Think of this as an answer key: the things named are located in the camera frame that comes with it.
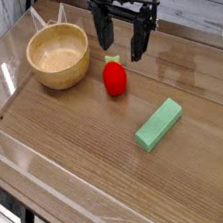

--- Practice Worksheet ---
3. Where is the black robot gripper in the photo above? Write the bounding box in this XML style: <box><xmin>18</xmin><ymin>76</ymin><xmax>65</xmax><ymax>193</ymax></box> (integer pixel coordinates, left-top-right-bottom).
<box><xmin>89</xmin><ymin>0</ymin><xmax>160</xmax><ymax>62</ymax></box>

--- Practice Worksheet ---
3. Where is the clear acrylic tray wall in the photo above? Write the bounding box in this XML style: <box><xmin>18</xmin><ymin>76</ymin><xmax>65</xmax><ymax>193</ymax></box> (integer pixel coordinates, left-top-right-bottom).
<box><xmin>0</xmin><ymin>1</ymin><xmax>223</xmax><ymax>223</ymax></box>

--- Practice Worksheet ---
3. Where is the green rectangular foam block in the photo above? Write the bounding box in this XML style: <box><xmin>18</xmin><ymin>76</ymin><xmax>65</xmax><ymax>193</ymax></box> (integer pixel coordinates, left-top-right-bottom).
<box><xmin>135</xmin><ymin>98</ymin><xmax>183</xmax><ymax>152</ymax></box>

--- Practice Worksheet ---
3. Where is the red plush strawberry toy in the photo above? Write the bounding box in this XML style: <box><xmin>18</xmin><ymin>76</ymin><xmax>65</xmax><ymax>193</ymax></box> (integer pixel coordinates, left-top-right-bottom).
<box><xmin>102</xmin><ymin>55</ymin><xmax>127</xmax><ymax>96</ymax></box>

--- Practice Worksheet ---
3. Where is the light brown wooden bowl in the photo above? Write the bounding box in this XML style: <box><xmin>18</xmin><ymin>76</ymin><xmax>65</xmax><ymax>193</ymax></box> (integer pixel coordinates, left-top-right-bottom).
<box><xmin>26</xmin><ymin>22</ymin><xmax>90</xmax><ymax>90</ymax></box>

